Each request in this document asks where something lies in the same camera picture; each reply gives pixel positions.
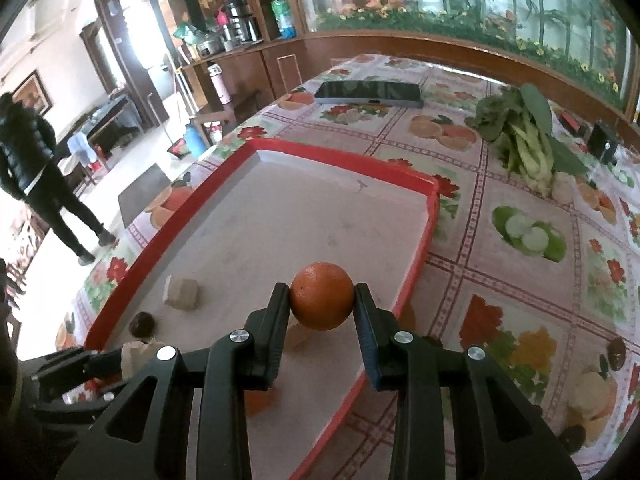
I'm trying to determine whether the small black box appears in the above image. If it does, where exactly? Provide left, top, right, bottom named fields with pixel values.
left=586, top=121, right=623, bottom=166

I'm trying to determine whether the green bok choy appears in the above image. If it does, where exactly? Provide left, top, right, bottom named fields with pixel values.
left=465, top=84, right=591, bottom=196

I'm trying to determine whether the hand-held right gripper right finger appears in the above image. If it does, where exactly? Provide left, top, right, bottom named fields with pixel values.
left=354, top=284, right=583, bottom=480

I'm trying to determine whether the framed wall picture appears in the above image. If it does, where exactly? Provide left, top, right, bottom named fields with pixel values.
left=11, top=70, right=53, bottom=117

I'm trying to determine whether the small red black device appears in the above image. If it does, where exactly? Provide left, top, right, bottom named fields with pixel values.
left=559, top=112, right=588, bottom=137

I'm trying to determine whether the orange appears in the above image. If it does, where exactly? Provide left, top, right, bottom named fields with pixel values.
left=245, top=389, right=280, bottom=418
left=289, top=262, right=355, bottom=332

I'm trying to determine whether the green bottle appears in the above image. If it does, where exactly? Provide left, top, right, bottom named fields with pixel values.
left=271, top=0, right=297, bottom=40

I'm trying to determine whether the red rimmed white tray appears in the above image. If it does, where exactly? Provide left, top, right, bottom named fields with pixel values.
left=82, top=137, right=441, bottom=480

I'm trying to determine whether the wooden display shelf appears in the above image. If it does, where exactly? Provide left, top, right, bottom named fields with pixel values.
left=170, top=0, right=306, bottom=126

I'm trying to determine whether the metal thermos kettle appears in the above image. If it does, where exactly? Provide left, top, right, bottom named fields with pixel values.
left=220, top=0, right=258, bottom=43

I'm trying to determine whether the dark brown water chestnut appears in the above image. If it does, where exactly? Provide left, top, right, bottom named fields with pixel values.
left=606, top=338, right=627, bottom=368
left=129, top=312, right=156, bottom=338
left=561, top=425, right=587, bottom=453

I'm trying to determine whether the small white radish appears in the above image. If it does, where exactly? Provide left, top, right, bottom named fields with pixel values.
left=550, top=172, right=576, bottom=206

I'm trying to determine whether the pink bottle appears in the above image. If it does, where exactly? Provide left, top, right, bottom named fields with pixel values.
left=207, top=62, right=232, bottom=103

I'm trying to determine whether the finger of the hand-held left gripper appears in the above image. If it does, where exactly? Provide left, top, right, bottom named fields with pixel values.
left=82, top=350, right=125, bottom=378

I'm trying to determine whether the dark floor mat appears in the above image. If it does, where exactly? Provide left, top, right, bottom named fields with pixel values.
left=117, top=165, right=173, bottom=228

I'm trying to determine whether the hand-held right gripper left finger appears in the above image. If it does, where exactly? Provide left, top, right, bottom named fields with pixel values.
left=52, top=282, right=292, bottom=480

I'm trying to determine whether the blue water jug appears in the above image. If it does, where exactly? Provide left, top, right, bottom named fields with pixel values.
left=184, top=124, right=207, bottom=158

